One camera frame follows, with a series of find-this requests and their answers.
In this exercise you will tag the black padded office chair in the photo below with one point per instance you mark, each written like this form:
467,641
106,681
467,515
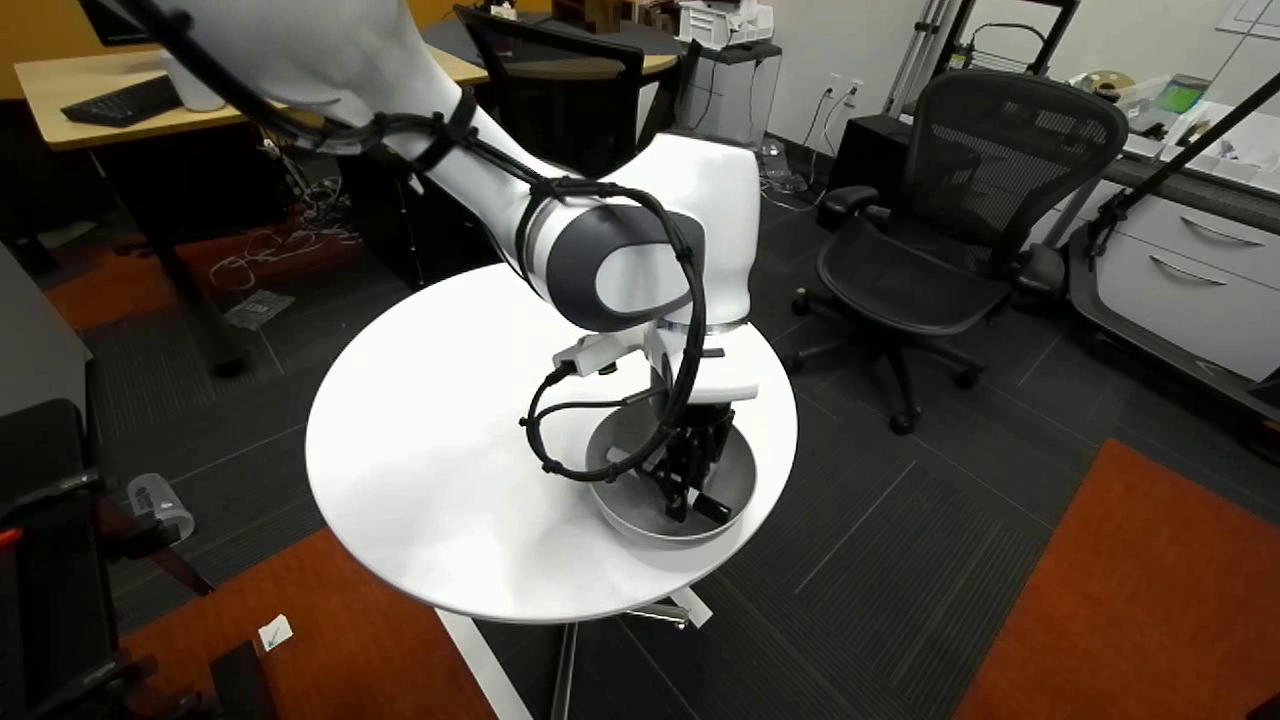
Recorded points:
573,95

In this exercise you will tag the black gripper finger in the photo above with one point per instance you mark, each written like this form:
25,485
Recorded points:
718,485
679,496

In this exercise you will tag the green object on counter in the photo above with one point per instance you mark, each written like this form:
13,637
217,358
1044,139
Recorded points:
1180,95

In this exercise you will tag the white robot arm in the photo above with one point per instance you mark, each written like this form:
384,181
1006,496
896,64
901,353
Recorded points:
401,52

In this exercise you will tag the small black box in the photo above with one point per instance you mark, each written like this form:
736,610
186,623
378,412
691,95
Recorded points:
876,155

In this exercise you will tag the clear plastic cup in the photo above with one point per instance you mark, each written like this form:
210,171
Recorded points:
162,506

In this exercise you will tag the black keyboard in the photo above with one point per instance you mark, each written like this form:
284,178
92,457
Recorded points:
124,102

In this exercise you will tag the black slanted stand pole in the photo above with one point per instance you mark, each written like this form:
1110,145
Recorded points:
1175,161

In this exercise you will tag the white drawer cabinet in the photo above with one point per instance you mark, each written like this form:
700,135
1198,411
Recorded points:
1184,285

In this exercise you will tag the white box on cabinet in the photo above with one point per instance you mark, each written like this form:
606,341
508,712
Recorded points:
727,25

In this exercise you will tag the white table base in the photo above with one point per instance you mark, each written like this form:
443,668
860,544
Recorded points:
482,664

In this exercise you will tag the grey power strip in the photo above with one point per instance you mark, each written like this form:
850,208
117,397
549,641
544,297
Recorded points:
258,308

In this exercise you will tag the white bowl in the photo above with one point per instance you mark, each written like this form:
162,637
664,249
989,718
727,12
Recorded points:
624,500

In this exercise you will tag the black cabinet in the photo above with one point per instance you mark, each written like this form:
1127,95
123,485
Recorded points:
40,535

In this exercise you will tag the small white box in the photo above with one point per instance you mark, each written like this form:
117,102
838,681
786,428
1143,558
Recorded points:
272,635

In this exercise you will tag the black mesh office chair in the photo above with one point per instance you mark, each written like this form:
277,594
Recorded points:
920,273

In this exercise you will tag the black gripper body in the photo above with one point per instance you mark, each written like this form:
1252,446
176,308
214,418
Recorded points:
684,443

